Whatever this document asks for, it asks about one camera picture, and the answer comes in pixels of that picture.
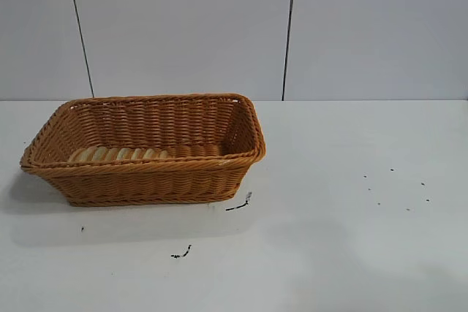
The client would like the long striped twisted bread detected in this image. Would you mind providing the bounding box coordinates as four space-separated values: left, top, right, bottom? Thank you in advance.
68 145 171 164

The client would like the brown woven wicker basket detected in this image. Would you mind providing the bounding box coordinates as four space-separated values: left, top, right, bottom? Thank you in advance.
20 93 267 208

